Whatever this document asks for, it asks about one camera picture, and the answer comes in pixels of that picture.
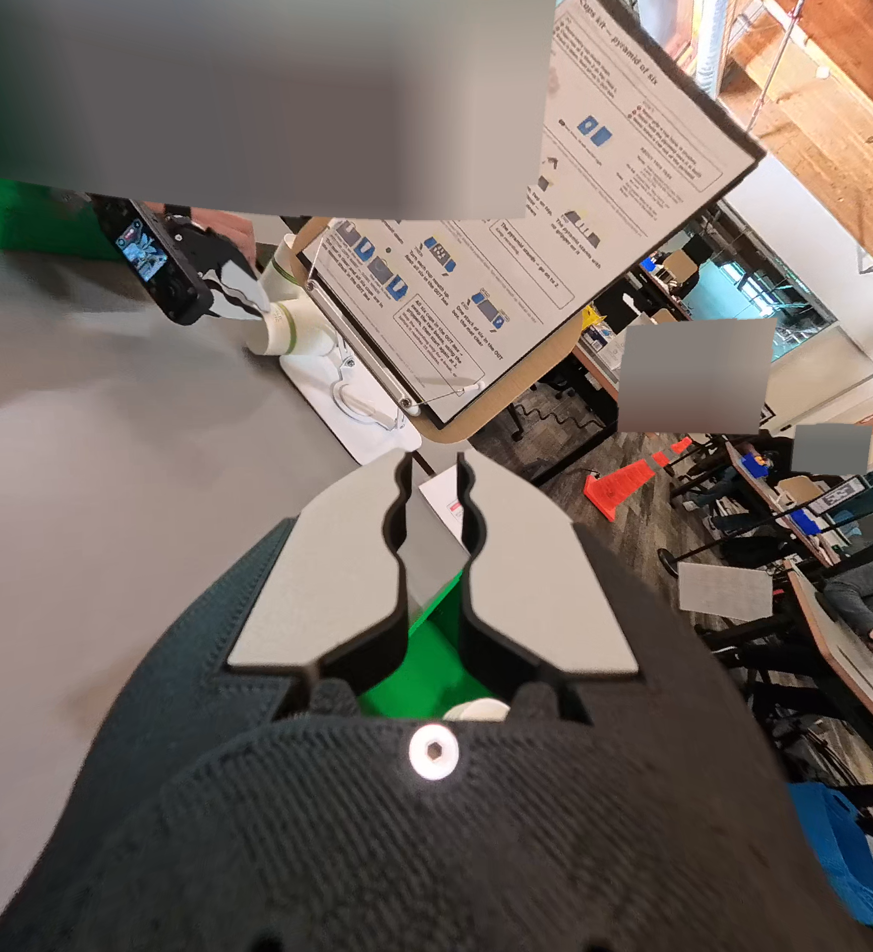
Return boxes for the printed instruction sheet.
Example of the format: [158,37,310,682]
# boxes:
[306,0,757,425]

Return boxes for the wooden document stand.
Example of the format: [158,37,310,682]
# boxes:
[280,0,768,466]

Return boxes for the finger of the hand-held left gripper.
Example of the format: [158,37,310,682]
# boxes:
[210,292,268,322]
[212,265,271,315]

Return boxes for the orange traffic cone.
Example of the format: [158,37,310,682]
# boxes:
[582,437,695,523]

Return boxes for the green plastic bin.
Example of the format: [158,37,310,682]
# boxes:
[0,171,121,261]
[358,573,512,721]

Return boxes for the wooden top desk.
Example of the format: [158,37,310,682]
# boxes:
[574,253,705,406]
[784,561,873,761]
[725,439,848,568]

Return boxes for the blue fabric bag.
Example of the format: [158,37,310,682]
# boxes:
[788,781,873,928]

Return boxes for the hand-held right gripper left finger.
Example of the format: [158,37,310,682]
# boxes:
[227,448,415,698]

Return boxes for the laminated paper sheet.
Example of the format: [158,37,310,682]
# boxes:
[417,469,474,553]

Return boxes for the person's left hand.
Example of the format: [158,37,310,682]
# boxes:
[191,208,259,261]

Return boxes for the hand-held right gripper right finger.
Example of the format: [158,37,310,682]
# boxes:
[456,448,641,704]

